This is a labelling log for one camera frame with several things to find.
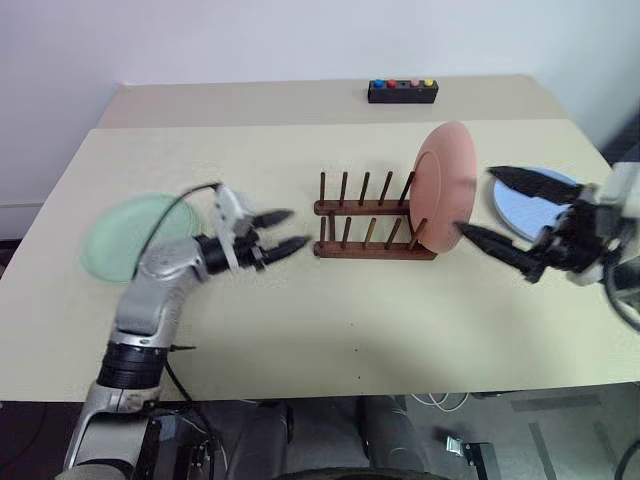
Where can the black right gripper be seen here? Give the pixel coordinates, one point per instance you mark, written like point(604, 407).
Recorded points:
point(580, 240)

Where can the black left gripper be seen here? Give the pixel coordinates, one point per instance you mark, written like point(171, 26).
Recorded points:
point(250, 248)

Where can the pink plate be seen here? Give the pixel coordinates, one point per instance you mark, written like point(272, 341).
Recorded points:
point(445, 190)

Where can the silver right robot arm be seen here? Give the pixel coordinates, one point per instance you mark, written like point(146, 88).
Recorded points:
point(627, 290)

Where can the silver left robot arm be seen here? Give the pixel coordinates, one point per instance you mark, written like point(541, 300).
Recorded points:
point(150, 270)

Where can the wooden dish rack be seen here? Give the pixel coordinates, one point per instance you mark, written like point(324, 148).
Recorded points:
point(370, 248)

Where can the blue plate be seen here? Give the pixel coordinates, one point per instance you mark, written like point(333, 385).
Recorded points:
point(520, 211)

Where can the green plate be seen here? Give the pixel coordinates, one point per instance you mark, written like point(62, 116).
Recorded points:
point(115, 235)

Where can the black button box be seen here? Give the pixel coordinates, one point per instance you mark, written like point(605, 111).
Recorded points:
point(402, 95)

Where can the black robot waist equipment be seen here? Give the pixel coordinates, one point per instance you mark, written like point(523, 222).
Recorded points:
point(185, 440)

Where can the dark grey rounded shape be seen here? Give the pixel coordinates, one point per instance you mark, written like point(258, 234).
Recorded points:
point(392, 435)

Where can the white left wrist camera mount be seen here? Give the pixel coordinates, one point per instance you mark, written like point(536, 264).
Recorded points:
point(227, 205)

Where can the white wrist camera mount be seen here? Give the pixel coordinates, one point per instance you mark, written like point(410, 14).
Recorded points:
point(622, 190)
point(227, 205)

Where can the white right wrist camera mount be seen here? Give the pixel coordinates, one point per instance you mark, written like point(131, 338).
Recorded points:
point(622, 190)

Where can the black metal floor bracket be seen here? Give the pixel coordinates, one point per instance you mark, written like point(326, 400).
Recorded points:
point(470, 447)

